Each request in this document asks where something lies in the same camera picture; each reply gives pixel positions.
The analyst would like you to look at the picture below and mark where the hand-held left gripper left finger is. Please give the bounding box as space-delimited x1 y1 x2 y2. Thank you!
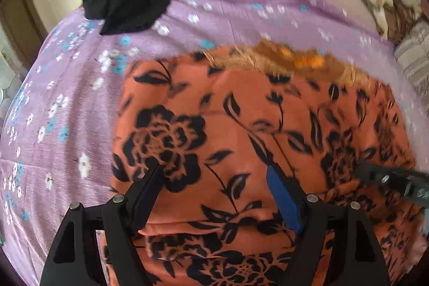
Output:
40 164 165 286

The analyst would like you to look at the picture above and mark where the orange black floral garment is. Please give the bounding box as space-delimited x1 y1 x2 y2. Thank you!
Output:
109 40 424 286

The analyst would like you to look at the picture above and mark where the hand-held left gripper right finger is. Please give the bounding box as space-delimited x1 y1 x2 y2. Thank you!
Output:
266 163 391 286

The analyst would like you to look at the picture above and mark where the purple floral bedsheet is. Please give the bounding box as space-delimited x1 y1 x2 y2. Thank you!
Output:
0 0 418 286

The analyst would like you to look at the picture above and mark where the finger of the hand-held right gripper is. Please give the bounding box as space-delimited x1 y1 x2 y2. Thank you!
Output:
355 163 429 203

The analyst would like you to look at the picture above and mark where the striped grey cloth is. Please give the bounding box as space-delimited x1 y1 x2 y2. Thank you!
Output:
394 21 429 99

